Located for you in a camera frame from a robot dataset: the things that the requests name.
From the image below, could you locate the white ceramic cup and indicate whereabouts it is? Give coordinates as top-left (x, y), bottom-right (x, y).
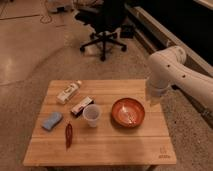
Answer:
top-left (83, 104), bottom-right (101, 128)

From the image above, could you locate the wooden table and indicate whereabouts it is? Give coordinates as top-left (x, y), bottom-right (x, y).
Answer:
top-left (23, 79), bottom-right (177, 167)

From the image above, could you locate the blue sponge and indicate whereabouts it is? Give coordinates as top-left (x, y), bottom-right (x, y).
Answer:
top-left (41, 112), bottom-right (63, 131)

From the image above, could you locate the white and dark box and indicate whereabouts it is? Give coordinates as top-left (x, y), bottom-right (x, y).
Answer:
top-left (71, 97), bottom-right (94, 116)

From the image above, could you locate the black office chair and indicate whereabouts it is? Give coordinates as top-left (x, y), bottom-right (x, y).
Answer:
top-left (75, 0), bottom-right (127, 61)

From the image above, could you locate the red chili pepper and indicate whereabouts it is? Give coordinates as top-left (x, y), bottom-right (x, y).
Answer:
top-left (65, 123), bottom-right (73, 149)

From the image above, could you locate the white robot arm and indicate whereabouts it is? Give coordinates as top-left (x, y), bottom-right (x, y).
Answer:
top-left (146, 46), bottom-right (213, 111)

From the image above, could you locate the red-brown ceramic bowl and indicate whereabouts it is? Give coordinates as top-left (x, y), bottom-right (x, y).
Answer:
top-left (111, 98), bottom-right (145, 128)

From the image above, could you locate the white bottle with label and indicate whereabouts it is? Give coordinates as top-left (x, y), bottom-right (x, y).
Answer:
top-left (56, 80), bottom-right (82, 104)

